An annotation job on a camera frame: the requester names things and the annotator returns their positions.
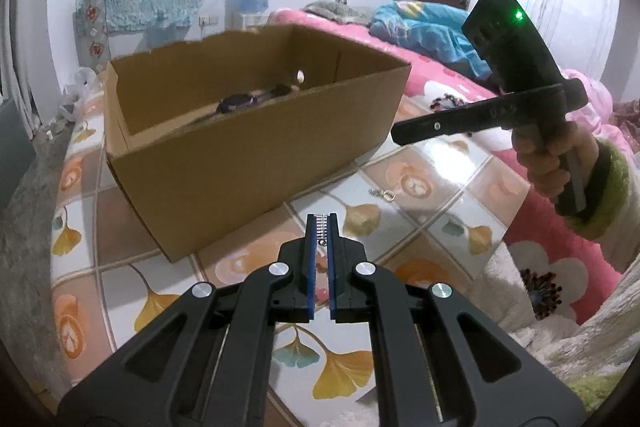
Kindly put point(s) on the white wall socket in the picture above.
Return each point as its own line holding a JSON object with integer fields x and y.
{"x": 208, "y": 21}

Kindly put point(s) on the person's right hand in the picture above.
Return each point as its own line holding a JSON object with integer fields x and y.
{"x": 542, "y": 174}

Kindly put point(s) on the silver bar charm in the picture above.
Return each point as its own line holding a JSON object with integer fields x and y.
{"x": 323, "y": 227}

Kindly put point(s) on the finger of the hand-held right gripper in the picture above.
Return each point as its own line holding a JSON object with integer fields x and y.
{"x": 450, "y": 122}

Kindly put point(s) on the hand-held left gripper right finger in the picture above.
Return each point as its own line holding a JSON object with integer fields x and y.
{"x": 334, "y": 257}

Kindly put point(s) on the grey patterned pillow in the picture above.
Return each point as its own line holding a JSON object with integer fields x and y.
{"x": 335, "y": 11}

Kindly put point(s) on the white curtain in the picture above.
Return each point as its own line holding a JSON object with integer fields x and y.
{"x": 25, "y": 47}

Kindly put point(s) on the grey cabinet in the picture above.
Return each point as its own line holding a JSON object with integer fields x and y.
{"x": 12, "y": 152}

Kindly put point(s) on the white water dispenser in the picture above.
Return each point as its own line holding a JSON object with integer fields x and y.
{"x": 250, "y": 22}

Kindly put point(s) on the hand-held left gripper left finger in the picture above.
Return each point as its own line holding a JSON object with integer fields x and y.
{"x": 311, "y": 257}

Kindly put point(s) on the white plastic bag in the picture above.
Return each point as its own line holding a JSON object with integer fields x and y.
{"x": 82, "y": 84}

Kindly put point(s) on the blue printed blanket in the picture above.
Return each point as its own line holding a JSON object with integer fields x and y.
{"x": 430, "y": 32}

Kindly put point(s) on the white green fleece robe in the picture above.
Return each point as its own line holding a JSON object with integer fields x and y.
{"x": 590, "y": 347}

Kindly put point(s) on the ginkgo print tablecloth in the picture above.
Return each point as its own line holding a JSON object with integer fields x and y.
{"x": 425, "y": 187}

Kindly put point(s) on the pink floral blanket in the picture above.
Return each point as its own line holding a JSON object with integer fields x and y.
{"x": 540, "y": 227}

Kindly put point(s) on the patchwork flower cloth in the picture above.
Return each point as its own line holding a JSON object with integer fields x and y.
{"x": 92, "y": 27}

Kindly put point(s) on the brown cardboard box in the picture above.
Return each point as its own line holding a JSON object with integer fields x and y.
{"x": 250, "y": 147}

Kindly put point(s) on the purple smart watch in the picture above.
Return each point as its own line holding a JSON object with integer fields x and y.
{"x": 235, "y": 103}

